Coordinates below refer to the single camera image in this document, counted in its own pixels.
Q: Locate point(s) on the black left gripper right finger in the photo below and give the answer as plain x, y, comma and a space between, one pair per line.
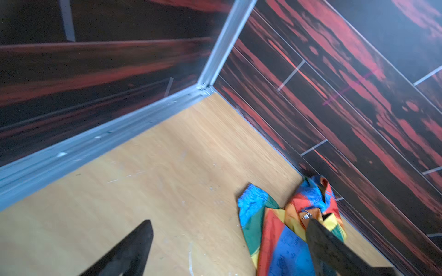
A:
330, 256

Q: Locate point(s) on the rainbow striped zip jacket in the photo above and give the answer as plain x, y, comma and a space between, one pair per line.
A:
276, 236

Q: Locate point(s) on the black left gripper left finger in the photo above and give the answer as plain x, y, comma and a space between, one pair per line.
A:
128, 257

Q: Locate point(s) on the aluminium frame rail left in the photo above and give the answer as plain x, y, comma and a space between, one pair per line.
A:
79, 78

